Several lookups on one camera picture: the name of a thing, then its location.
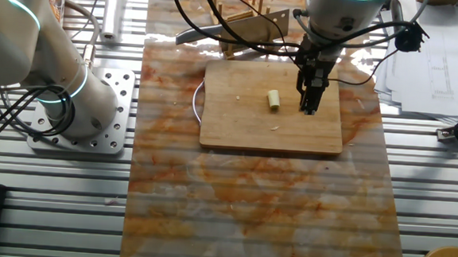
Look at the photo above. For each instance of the wooden peg rack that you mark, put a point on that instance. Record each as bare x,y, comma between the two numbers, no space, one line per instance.
242,15

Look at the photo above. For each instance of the pale green scallion piece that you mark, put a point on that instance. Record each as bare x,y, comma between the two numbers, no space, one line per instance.
273,100

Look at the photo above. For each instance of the white plastic wrap roll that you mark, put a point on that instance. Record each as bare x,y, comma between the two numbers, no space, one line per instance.
113,10

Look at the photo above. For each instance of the wooden cutting board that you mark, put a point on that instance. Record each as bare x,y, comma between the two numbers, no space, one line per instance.
245,125

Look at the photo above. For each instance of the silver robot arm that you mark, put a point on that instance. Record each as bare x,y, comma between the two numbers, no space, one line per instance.
18,52

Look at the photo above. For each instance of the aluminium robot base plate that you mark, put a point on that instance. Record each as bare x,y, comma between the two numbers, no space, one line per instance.
121,98

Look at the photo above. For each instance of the steel cleaver knife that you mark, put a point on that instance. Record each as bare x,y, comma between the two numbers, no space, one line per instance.
259,26

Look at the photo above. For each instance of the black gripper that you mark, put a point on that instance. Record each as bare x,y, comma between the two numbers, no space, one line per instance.
315,58

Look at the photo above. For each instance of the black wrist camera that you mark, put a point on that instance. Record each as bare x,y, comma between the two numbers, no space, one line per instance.
409,39

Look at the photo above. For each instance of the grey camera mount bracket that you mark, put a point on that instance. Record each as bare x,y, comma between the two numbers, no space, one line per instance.
395,11

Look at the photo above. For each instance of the orange fruit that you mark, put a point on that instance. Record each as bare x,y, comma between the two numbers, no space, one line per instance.
55,11

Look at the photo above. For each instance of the orange white marbled mat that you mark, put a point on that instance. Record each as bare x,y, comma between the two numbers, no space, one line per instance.
248,209

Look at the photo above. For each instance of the stack of white papers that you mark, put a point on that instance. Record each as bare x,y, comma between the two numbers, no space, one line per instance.
435,77

